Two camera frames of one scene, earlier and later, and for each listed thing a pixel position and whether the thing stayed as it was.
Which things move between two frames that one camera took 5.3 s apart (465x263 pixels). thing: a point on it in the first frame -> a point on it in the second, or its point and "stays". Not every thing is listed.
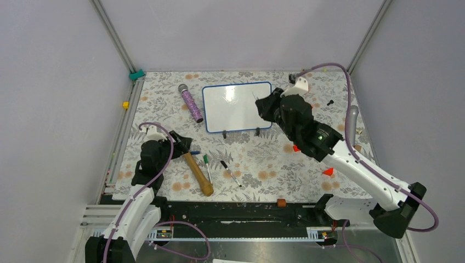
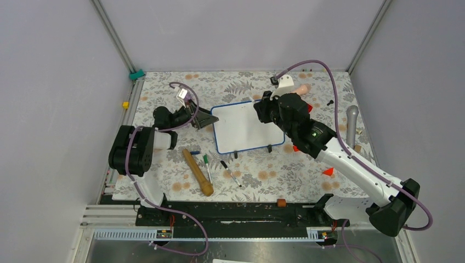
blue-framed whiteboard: [228, 107] -> [238, 129]
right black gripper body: [272, 113] stays
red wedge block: [328, 172] stays
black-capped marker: [231, 173] stays
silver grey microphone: [353, 118] stays
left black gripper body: [179, 148] -> [185, 116]
